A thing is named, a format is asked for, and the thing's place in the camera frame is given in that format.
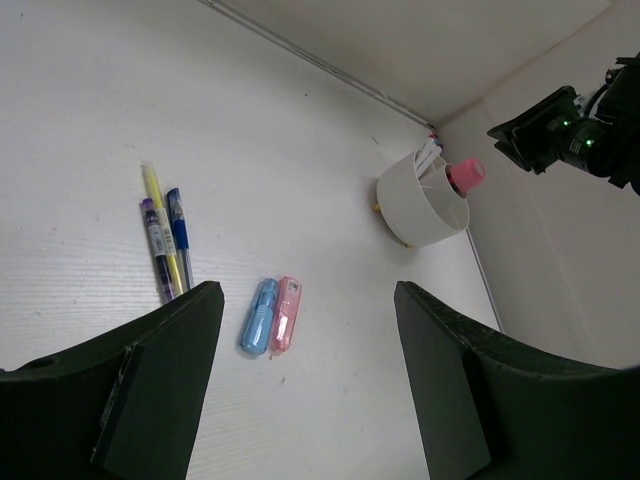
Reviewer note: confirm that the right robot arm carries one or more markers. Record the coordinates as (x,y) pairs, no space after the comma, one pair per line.
(596,133)

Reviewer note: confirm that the blue gel pen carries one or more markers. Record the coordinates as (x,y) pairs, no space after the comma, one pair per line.
(179,231)

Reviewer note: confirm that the blue capped white marker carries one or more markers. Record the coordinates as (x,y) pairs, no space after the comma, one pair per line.
(421,169)

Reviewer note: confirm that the blue correction tape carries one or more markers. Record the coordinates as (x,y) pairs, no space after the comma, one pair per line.
(255,336)

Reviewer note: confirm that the red capped white marker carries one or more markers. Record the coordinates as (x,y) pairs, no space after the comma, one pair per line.
(429,145)

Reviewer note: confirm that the yellow highlighter pen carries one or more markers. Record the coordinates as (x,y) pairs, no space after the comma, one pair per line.
(155,193)

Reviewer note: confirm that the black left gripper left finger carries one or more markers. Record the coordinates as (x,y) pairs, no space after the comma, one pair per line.
(123,405)

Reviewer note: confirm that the pink correction tape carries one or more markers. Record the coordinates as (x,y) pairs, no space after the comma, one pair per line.
(290,291)

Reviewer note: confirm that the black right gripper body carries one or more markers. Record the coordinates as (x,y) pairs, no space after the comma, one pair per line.
(532,139)

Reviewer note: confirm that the white round divided pen holder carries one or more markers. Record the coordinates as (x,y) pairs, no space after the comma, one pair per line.
(420,214)

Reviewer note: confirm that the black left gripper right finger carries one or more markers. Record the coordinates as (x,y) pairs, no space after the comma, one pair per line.
(491,407)

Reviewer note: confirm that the purple gel pen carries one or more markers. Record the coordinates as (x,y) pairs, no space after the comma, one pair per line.
(158,250)

